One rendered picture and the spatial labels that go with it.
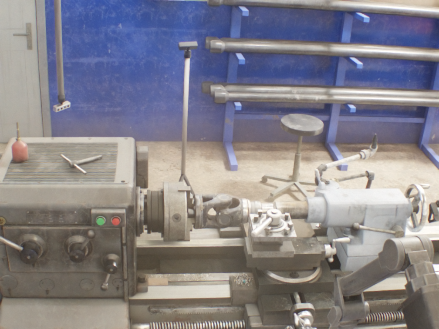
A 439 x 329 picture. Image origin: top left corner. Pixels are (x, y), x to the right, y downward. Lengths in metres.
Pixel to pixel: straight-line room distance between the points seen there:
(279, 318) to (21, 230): 1.05
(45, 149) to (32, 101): 3.08
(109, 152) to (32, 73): 3.11
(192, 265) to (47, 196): 0.88
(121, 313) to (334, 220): 0.97
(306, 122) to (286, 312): 2.55
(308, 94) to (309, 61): 0.48
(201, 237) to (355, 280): 1.26
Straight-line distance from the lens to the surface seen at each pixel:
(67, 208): 2.22
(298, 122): 4.70
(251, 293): 2.49
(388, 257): 1.47
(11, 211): 2.26
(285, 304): 2.42
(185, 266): 2.81
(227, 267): 2.82
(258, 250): 2.37
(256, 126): 5.71
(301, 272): 2.47
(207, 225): 2.52
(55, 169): 2.34
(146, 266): 2.83
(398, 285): 2.72
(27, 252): 2.26
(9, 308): 2.49
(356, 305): 1.79
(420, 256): 1.44
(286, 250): 2.38
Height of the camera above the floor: 2.42
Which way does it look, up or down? 28 degrees down
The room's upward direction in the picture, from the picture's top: 4 degrees clockwise
